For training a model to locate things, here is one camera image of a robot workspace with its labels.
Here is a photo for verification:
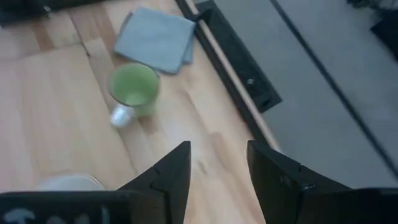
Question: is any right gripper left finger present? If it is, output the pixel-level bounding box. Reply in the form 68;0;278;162
116;140;192;224

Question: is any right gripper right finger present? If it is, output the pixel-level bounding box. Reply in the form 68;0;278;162
247;139;355;224

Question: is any tall olive green mug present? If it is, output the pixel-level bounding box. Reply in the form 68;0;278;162
39;174;106;192

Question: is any green and white mug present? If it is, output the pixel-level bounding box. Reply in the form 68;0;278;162
107;62;161;128

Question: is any grey folded cloth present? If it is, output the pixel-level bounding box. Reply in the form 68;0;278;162
113;6;197;75

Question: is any black floor equipment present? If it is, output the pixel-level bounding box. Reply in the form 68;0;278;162
346;0;398;60

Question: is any black table edge rail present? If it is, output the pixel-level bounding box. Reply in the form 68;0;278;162
175;0;282;152

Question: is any black metal bracket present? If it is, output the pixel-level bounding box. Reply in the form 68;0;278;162
194;0;283;113

